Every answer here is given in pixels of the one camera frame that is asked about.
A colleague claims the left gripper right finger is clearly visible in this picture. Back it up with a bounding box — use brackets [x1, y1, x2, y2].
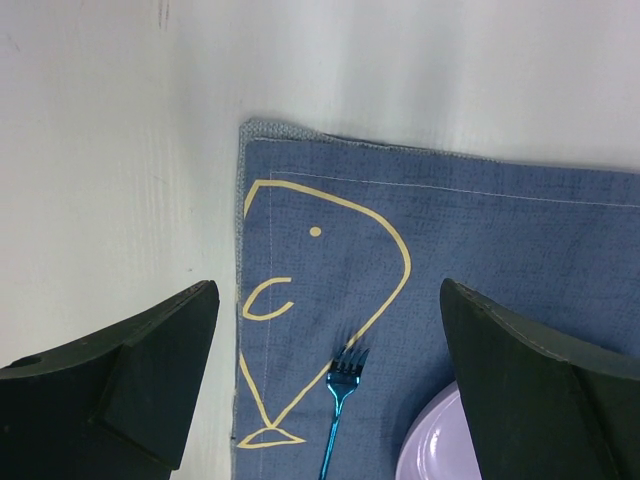
[440, 279, 639, 479]

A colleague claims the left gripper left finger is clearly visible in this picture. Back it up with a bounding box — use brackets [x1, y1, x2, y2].
[1, 280, 219, 480]

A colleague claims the purple plastic plate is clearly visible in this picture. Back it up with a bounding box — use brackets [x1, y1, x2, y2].
[395, 382, 482, 480]

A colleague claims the blue metallic fork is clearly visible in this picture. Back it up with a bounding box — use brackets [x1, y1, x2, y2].
[318, 347, 369, 480]

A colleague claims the blue fish-print cloth placemat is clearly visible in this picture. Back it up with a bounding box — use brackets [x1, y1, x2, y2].
[232, 119, 639, 479]

